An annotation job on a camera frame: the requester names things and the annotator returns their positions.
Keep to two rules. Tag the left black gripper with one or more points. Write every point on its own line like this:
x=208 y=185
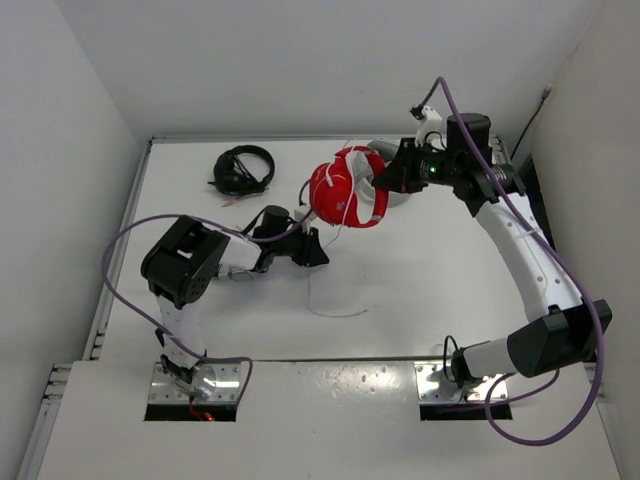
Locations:
x=311 y=253

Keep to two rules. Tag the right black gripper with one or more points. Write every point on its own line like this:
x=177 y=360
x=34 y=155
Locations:
x=400 y=174

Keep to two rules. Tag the red headphones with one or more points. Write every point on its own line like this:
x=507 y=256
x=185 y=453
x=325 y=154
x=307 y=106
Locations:
x=332 y=189

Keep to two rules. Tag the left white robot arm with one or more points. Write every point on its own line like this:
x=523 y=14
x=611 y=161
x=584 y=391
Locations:
x=182 y=264

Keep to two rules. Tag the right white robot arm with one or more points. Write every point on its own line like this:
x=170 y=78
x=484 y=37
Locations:
x=559 y=332

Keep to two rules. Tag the brown silver headphones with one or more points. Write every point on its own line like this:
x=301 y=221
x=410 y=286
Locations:
x=234 y=274

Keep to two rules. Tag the black headphones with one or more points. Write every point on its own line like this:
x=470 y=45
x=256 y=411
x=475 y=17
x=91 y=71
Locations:
x=233 y=179

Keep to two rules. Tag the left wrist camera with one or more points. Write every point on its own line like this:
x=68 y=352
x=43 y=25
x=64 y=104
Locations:
x=303 y=213

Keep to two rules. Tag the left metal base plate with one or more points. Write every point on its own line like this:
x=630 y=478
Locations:
x=211 y=384

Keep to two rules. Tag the metal base plate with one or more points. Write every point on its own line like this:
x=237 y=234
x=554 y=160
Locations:
x=435 y=390
x=211 y=384

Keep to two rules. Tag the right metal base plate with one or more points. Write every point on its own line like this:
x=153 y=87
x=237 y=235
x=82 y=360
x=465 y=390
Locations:
x=435 y=390

